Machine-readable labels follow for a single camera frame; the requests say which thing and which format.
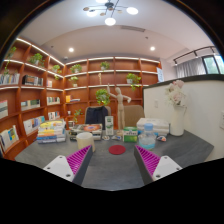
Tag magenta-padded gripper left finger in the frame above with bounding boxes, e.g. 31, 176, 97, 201
43, 144, 94, 186

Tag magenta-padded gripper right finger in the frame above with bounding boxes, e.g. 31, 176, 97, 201
133, 144, 183, 186

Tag clear water bottle blue cap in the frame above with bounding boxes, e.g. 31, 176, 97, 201
138, 123, 157, 150

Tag blue flat pack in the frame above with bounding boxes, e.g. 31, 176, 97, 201
154, 131, 170, 138

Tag cream paper cup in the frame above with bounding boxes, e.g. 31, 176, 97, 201
75, 131, 96, 153

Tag stack of colourful books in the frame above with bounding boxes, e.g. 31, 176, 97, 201
35, 119, 68, 145

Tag stack of dark books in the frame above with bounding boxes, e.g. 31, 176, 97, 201
68, 123, 104, 141

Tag green and white box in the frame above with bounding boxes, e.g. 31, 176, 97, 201
122, 126, 139, 144

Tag flat round red coaster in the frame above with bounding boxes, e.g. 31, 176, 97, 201
108, 144, 127, 156

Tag tan chair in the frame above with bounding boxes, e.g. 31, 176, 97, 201
84, 105, 113, 131
123, 104, 146, 128

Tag dark blue jacket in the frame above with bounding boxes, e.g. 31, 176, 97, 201
85, 106, 109, 130

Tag tall green white carton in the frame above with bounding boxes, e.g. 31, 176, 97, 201
104, 115, 115, 136

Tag wooden artist mannequin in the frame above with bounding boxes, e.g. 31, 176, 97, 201
106, 83, 132, 130

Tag pale pink flower bunch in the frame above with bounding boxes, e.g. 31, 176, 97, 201
165, 79, 187, 108

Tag wooden shelf unit with books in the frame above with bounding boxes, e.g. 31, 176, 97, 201
0, 35, 163, 161

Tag grey curtain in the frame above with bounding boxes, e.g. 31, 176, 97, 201
175, 57, 208, 79

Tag window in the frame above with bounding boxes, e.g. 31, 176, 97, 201
202, 54, 224, 75

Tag recessed ceiling lights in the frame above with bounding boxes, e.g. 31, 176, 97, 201
68, 45, 156, 53

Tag ceiling air vent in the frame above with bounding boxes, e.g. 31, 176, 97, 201
120, 24, 146, 33

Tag branched ceiling lamp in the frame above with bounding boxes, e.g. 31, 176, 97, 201
82, 0, 140, 27

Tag white wall poster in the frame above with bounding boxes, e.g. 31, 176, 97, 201
156, 67, 165, 83

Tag black track light rail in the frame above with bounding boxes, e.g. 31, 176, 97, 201
173, 45, 217, 66

